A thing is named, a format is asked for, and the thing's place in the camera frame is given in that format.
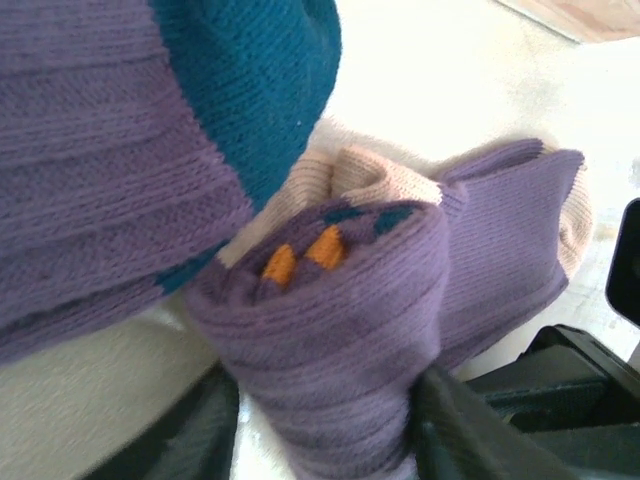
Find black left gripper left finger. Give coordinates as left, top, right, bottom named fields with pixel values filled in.
left=94, top=367, right=242, bottom=480

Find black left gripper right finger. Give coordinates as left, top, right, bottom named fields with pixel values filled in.
left=416, top=368, right=567, bottom=480

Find purple knitted sock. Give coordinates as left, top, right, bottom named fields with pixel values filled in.
left=0, top=0, right=344, bottom=361
left=184, top=139, right=596, bottom=480

